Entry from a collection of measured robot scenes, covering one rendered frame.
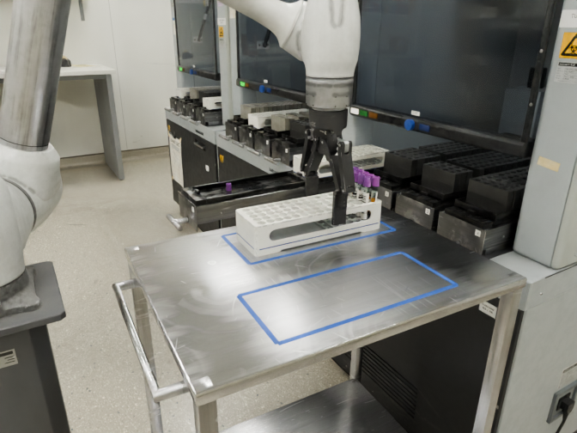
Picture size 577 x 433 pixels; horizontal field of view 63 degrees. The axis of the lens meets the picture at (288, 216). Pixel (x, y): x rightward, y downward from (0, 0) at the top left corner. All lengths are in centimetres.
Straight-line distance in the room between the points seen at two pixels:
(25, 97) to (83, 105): 359
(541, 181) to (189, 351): 81
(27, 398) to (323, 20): 95
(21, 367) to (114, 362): 93
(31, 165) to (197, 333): 61
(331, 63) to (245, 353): 51
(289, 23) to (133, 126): 389
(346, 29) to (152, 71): 400
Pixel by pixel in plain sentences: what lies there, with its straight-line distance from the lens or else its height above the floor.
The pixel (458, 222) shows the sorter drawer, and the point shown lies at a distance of 117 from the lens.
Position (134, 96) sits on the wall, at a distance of 478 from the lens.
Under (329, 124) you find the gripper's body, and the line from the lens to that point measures 90.
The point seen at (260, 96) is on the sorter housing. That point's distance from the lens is 234.
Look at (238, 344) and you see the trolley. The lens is 67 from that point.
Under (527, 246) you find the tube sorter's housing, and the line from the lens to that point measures 119.
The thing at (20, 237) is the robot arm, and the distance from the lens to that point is 108.
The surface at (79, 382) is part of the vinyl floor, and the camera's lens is 199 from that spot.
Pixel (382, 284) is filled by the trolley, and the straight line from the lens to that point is 82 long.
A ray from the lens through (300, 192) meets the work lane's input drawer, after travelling 132.
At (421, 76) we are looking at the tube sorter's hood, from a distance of 132.
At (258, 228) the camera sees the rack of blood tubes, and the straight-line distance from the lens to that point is 87.
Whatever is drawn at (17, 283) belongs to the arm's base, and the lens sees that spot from 108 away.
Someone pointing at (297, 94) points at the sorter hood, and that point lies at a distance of 179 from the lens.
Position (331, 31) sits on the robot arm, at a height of 122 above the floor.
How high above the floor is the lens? 122
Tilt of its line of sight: 22 degrees down
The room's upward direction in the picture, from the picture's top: straight up
